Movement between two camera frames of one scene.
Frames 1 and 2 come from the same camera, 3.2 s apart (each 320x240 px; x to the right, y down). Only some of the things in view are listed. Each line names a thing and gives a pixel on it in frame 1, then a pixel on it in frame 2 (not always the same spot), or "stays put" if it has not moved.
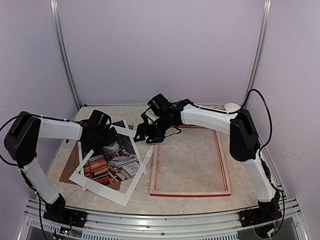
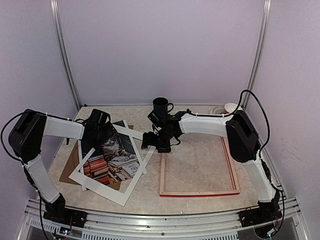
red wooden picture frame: (153, 192) -> (231, 171)
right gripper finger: (141, 131) -> (151, 139)
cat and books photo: (113, 162) stays put
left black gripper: (111, 138) stays put
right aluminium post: (262, 46) stays put
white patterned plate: (220, 107) stays put
